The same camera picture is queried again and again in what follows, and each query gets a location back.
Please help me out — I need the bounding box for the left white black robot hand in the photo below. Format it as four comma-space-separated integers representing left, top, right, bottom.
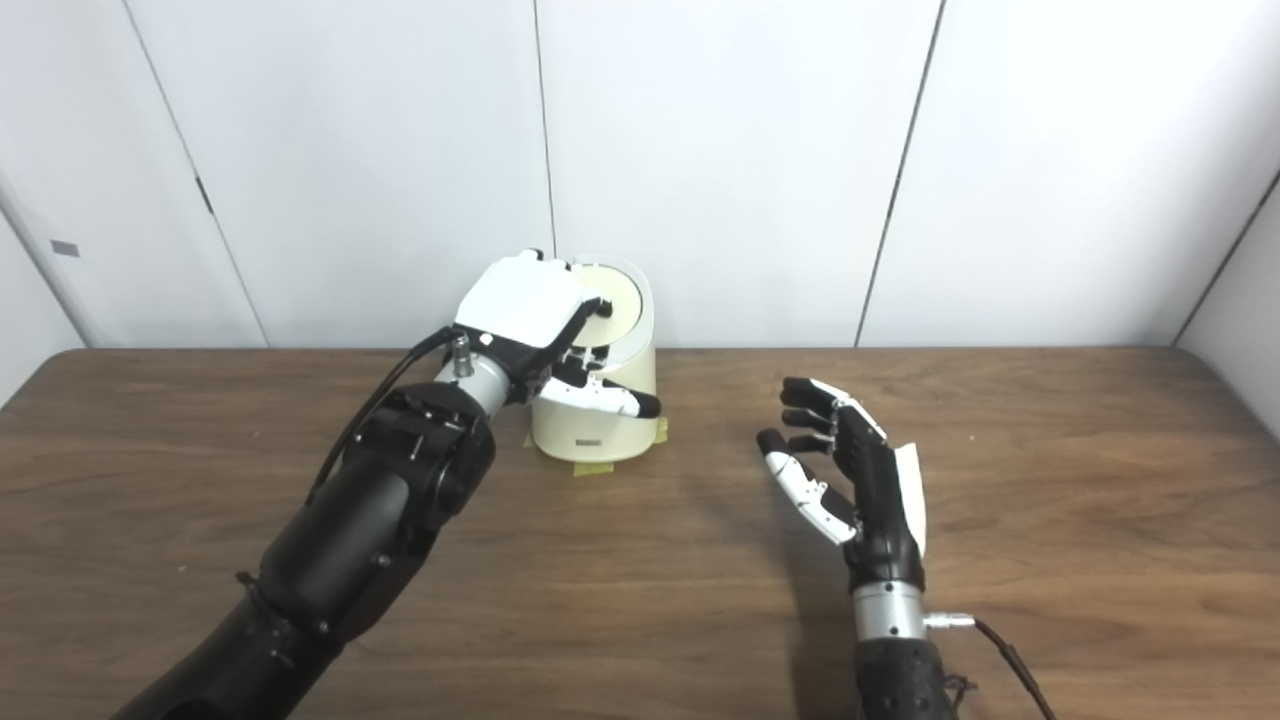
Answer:
452, 250, 663, 419

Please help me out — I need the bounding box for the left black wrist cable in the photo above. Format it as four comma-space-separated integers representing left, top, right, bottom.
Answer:
305, 325, 471, 506

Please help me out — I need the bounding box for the cream-colored bin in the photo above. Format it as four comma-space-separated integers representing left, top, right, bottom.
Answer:
528, 257, 658, 464

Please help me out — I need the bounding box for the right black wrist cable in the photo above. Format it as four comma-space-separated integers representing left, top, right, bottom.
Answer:
922, 612, 1059, 720

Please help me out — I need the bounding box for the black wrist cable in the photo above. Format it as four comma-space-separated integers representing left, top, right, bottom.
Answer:
922, 612, 1059, 720
305, 325, 471, 506

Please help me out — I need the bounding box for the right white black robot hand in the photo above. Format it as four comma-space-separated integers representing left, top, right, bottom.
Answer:
756, 377, 928, 596

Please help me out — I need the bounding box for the round cream bin lid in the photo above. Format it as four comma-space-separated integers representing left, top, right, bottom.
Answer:
570, 264, 646, 346

